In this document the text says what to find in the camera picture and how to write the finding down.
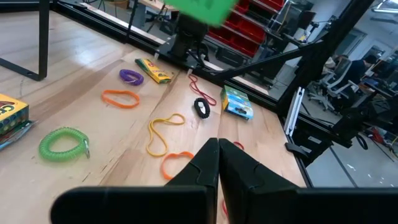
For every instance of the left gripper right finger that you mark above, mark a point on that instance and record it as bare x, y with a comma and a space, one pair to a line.
239, 171

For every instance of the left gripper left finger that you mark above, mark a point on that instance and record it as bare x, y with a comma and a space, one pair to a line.
205, 168

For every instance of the black coil wristband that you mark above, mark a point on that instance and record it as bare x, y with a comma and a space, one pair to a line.
196, 109

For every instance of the green blue supply box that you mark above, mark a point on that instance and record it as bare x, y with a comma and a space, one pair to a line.
237, 104

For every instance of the yellow rubber band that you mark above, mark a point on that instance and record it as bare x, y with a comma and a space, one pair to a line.
150, 129

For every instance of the orange rubber band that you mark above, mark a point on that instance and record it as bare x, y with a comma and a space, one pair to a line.
162, 166
121, 91

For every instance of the purple coil wristband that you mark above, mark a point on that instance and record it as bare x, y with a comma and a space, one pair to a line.
130, 72

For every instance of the green plastic basket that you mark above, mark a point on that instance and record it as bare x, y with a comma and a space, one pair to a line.
202, 9

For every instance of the large yellow crayon box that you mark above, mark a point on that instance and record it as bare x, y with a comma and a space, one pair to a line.
12, 109

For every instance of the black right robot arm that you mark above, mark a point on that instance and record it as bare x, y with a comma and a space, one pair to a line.
188, 37

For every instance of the white office chair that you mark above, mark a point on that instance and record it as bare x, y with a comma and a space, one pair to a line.
323, 90

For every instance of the red rubber band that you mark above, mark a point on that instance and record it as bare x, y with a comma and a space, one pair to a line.
224, 208
199, 90
239, 144

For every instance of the small yellow crayon box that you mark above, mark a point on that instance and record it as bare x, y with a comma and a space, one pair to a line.
154, 71

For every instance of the red storage bin rack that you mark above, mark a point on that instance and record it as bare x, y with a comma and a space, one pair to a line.
245, 34

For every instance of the green coil wristband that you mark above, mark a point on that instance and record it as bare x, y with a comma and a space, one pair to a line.
62, 131

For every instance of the person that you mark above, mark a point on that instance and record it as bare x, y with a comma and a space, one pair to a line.
357, 71

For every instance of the silver metal bracket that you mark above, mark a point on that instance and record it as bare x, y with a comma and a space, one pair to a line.
295, 109

